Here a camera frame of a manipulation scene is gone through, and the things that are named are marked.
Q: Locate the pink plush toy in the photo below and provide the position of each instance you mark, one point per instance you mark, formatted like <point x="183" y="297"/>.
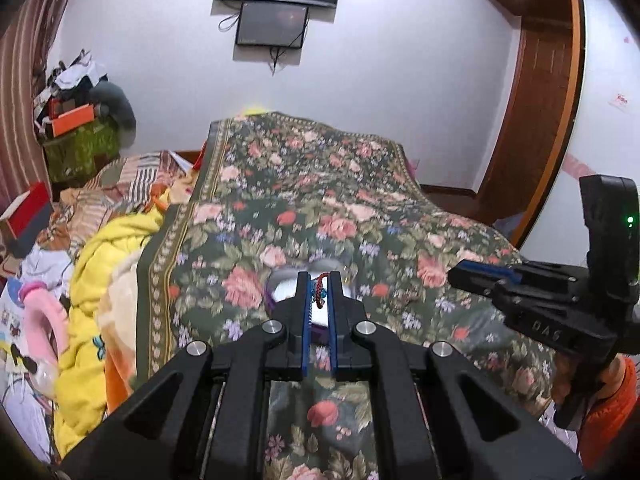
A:
<point x="47" y="310"/>

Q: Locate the white door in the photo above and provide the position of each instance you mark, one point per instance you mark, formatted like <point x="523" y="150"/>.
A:
<point x="607" y="85"/>

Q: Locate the pile of clutter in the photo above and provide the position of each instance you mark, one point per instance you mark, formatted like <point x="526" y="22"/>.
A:
<point x="67" y="80"/>

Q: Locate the brown wooden wardrobe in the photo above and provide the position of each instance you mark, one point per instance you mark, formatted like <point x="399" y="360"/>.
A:
<point x="542" y="85"/>

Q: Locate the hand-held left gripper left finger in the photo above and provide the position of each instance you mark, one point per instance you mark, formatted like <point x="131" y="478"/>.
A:
<point x="305" y="330"/>

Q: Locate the person's right forearm orange sleeve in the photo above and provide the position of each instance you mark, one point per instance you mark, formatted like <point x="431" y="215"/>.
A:
<point x="607" y="420"/>

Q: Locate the orange box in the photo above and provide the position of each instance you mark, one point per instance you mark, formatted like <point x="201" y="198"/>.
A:
<point x="72" y="119"/>

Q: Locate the green cloth covered stand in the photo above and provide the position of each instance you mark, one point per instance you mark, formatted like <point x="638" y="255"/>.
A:
<point x="80" y="152"/>

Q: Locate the black wall panel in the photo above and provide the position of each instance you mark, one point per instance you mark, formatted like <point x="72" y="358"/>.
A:
<point x="271" y="24"/>

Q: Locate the yellow blanket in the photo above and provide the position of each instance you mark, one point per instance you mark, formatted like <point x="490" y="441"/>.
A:
<point x="85" y="310"/>

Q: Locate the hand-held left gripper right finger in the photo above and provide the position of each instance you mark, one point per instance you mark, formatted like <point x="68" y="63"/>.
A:
<point x="336" y="330"/>

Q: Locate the brown striped curtain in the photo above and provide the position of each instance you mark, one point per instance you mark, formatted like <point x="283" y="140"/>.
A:
<point x="27" y="75"/>

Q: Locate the red box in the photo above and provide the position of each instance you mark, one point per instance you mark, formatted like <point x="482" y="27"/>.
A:
<point x="27" y="212"/>

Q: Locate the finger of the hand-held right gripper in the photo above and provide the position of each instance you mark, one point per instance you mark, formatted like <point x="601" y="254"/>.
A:
<point x="487" y="268"/>
<point x="540" y="322"/>

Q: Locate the striped patchwork blanket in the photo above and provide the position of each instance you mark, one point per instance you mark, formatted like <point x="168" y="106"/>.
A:
<point x="125" y="180"/>

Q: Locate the cream and orange cloth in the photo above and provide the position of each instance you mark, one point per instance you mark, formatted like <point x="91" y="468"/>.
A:
<point x="117" y="320"/>

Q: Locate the floral bedspread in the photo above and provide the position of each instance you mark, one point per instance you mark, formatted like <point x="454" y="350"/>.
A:
<point x="300" y="195"/>

